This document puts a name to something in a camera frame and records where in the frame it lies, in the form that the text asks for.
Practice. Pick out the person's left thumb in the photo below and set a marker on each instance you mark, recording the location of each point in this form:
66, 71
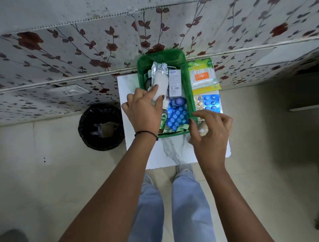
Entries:
159, 103

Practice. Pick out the black wrist band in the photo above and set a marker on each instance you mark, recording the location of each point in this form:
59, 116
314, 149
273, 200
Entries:
147, 132

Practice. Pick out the black trash bin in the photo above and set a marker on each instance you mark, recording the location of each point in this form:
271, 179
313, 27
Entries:
86, 129

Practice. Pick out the gold blister pack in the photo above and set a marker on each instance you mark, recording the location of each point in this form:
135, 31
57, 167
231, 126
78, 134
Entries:
198, 103

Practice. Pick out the blue capped tube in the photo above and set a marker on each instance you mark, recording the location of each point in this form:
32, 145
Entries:
179, 101

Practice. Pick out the blue blister pack round tablets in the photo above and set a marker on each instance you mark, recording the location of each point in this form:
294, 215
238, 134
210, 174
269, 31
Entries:
211, 102

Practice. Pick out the person's right hand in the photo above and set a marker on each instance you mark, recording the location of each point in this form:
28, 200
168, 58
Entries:
211, 144

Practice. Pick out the cotton swab packet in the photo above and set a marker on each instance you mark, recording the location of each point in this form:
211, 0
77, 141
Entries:
203, 74

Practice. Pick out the green antiseptic bottle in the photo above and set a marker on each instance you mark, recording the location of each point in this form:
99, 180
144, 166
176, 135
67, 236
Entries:
163, 121

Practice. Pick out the small beige tape roll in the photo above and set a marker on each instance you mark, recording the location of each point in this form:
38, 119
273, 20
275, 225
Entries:
203, 131

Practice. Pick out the person's right thumb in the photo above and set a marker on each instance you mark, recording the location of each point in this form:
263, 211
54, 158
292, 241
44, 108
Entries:
193, 128

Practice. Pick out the dark small bottle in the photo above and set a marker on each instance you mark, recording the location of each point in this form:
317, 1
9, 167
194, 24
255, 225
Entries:
148, 81

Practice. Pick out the person's right forearm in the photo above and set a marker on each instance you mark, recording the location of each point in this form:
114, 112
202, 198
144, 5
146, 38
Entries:
234, 207

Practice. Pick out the person's left hand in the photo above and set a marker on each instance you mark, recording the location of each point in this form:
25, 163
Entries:
142, 114

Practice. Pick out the person's left little finger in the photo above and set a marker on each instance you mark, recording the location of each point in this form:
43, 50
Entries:
124, 106

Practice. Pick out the person's left middle finger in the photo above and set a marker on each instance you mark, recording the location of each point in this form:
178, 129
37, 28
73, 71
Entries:
139, 92

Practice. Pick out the white wall switch plate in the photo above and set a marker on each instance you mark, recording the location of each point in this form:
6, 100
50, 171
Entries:
71, 89

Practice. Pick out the person's left forearm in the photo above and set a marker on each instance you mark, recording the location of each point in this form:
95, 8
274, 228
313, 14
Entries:
112, 194

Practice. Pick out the green plastic basket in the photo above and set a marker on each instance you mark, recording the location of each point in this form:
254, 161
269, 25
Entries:
162, 56

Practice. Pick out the white shoe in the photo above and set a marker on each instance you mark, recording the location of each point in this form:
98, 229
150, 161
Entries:
148, 178
185, 168

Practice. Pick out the yellow flat packet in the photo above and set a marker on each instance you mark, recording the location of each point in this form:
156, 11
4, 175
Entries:
208, 90

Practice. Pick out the cardboard scrap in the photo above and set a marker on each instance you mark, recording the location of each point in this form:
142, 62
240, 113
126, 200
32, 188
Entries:
107, 129

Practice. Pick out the white medicine box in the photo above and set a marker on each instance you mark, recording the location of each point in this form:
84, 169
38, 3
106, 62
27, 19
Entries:
175, 83

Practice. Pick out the light blue jeans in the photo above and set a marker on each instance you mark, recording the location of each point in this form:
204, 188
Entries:
190, 207

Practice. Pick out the blue blister pack white pills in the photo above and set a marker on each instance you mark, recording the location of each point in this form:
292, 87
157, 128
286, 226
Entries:
178, 117

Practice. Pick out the white bandage roll silver wrapper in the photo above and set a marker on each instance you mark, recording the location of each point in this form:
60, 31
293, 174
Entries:
160, 81

